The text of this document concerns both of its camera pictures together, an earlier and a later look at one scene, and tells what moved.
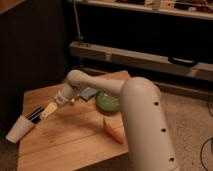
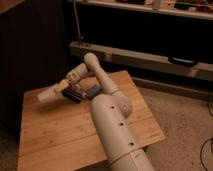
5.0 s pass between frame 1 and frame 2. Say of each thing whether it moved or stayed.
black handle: stayed
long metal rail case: stayed
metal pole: stayed
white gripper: moved
